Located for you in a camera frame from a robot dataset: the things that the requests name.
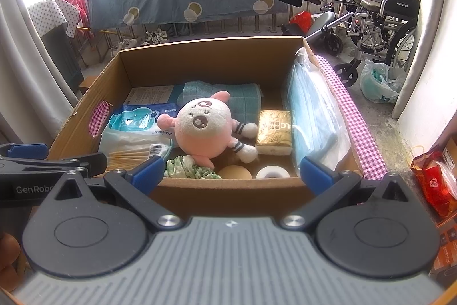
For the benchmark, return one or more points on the pack of blue face masks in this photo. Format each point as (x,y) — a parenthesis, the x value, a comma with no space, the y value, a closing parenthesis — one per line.
(314,112)

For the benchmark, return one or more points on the orange gift bag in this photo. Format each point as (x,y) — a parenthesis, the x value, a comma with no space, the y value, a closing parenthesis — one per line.
(435,180)

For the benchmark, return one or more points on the round wooden piece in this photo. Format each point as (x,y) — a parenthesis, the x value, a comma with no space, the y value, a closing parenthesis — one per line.
(234,172)

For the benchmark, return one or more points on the blue white wet wipes pack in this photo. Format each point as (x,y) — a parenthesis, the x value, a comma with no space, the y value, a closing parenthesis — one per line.
(135,119)

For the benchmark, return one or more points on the tan tissue packet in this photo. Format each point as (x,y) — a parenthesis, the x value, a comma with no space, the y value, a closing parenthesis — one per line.
(273,130)

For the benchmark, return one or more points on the grey curtain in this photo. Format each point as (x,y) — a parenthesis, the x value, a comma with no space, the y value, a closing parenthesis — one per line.
(18,76)

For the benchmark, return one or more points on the teal checked towel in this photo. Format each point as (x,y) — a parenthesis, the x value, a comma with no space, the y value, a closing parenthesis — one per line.
(242,97)

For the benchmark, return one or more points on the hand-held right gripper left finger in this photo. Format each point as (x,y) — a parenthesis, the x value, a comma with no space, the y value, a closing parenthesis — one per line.
(148,171)

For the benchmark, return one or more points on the pink white plush toy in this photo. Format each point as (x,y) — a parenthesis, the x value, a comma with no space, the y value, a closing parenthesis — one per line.
(203,133)

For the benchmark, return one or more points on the white tape roll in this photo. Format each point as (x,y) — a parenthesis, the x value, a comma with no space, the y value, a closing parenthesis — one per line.
(266,171)

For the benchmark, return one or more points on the flat white teal packet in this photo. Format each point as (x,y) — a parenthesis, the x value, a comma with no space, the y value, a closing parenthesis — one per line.
(150,96)

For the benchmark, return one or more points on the bag of cotton swabs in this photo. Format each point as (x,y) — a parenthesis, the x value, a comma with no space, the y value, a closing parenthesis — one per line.
(125,156)

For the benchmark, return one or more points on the brown cardboard box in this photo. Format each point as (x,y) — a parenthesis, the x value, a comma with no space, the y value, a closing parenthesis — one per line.
(214,55)

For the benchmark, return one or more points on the purple checked tablecloth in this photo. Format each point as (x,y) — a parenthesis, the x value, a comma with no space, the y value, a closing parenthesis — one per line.
(357,119)

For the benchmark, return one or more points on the orange appliance box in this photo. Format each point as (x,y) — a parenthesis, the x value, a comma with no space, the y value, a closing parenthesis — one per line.
(446,248)

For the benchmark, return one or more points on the white sneaker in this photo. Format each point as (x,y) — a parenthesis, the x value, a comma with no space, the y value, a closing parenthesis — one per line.
(125,46)
(155,37)

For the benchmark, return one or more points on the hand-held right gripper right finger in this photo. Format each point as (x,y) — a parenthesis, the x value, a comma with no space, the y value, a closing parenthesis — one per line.
(316,174)

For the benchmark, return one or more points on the green white plastic bag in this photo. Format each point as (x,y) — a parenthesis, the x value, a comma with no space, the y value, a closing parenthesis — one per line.
(378,83)

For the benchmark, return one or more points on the green white cloth scrunchie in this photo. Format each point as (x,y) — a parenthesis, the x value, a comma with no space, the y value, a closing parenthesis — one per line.
(182,165)

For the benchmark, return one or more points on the white polka dot cloth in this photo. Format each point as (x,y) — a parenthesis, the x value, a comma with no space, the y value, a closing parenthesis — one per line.
(50,13)

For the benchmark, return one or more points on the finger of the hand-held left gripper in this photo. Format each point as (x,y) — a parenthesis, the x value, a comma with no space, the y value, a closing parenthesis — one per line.
(28,150)
(53,164)

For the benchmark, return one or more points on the dark cabinet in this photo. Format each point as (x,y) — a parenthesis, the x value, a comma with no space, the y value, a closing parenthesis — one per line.
(60,62)

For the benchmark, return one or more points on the small red plastic bag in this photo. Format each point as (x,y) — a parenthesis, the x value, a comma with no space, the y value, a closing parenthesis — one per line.
(301,21)

